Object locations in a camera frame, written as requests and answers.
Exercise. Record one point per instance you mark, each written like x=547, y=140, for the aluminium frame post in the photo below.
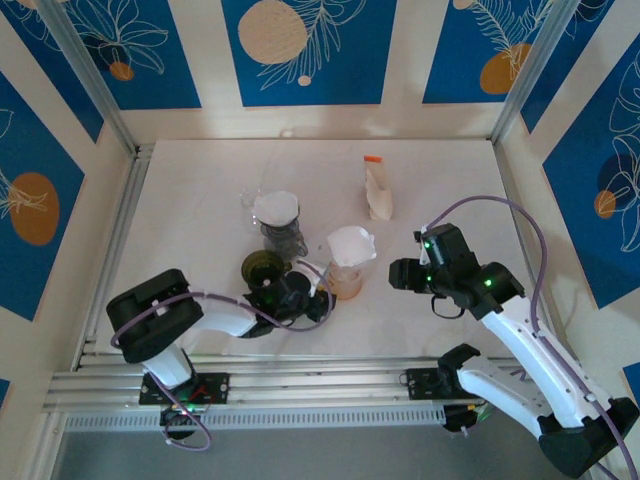
x=90, y=75
x=530, y=70

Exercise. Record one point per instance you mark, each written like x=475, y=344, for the grey transparent server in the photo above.
x=287, y=245

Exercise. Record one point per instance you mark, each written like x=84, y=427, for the aluminium frame rail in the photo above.
x=122, y=225
x=320, y=380

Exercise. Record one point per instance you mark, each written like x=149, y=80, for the clear glass server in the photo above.
x=246, y=200

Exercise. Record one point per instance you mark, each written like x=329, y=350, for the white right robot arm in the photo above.
x=515, y=330

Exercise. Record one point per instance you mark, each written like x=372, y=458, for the black controller box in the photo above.
x=465, y=420
x=177, y=419

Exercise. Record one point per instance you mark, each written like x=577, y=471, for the orange transparent server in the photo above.
x=345, y=289

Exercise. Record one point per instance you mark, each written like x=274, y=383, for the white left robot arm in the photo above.
x=225, y=315

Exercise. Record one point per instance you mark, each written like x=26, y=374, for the green transparent dripper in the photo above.
x=255, y=265

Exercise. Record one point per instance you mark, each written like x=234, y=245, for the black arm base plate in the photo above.
x=215, y=387
x=425, y=385

